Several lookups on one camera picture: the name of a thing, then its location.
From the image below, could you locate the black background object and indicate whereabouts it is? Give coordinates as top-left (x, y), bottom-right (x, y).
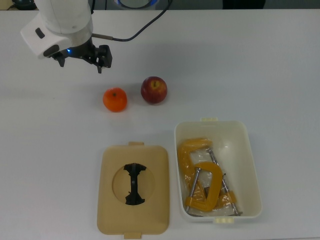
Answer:
top-left (11, 0), bottom-right (41, 11)

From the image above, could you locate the beige plastic lid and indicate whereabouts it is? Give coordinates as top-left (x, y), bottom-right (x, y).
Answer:
top-left (96, 141), bottom-right (171, 240)

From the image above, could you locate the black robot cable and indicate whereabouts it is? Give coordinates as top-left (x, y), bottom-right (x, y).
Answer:
top-left (90, 0), bottom-right (173, 42)

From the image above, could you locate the orange toy fruit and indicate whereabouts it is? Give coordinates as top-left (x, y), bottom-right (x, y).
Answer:
top-left (102, 87), bottom-right (128, 113)

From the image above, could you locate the white plastic container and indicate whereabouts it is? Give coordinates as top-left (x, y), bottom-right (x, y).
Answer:
top-left (174, 117), bottom-right (263, 224)

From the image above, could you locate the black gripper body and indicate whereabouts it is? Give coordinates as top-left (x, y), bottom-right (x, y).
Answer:
top-left (65, 39), bottom-right (98, 61)

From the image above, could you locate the red toy apple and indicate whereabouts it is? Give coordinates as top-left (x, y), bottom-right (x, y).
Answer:
top-left (140, 76), bottom-right (168, 105)

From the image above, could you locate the yellow C-clamp in plastic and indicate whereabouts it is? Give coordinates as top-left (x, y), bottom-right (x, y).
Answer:
top-left (177, 137), bottom-right (243, 216)

